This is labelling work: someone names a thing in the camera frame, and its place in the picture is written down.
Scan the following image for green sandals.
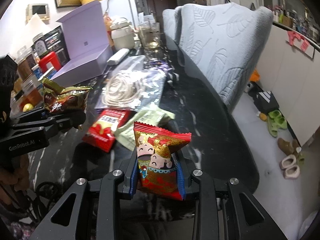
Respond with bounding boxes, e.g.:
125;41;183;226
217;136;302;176
267;110;287;138

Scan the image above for cream ceramic jar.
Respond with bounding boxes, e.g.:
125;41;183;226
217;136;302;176
110;17;135;51

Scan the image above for white foam board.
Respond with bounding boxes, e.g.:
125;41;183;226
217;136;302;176
5;15;60;54

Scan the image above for black shoe box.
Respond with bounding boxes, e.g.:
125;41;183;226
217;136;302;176
253;91;279;114

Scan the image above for lavender gift box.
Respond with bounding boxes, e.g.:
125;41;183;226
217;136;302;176
53;0;113;87

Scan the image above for brown slipper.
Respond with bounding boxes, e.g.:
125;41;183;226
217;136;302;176
277;138;302;157

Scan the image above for red gold cartoon snack packet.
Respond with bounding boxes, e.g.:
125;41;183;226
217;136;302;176
134;123;191;200

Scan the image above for black printed pouch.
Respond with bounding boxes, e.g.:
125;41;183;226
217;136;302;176
32;26;70;67

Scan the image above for wall intercom panel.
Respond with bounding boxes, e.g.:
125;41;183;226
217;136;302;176
25;4;50;23

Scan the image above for pink white slippers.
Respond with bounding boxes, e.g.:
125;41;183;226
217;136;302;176
279;154;300;179

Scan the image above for clear bag with white cord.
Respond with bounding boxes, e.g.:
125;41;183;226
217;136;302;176
95;55;171;112

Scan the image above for brown gold snack packet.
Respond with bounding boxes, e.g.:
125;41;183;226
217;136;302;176
42;77;92;114

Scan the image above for red white snack packet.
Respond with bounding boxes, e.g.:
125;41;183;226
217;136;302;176
82;108;131;152

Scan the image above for grey leaf pattern chair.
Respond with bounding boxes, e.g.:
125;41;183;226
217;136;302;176
177;2;273;111

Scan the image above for white mini fridge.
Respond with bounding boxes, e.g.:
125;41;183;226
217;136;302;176
100;0;139;28

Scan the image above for glass cup with spoon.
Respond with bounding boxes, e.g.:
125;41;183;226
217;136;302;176
139;21;160;49

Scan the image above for red plastic container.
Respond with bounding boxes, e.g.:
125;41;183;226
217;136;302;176
38;51;62;74

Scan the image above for blue white medicine box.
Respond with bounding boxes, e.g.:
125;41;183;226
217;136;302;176
38;67;57;82

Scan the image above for pale green sachet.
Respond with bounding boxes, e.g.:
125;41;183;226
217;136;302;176
114;107;175;151

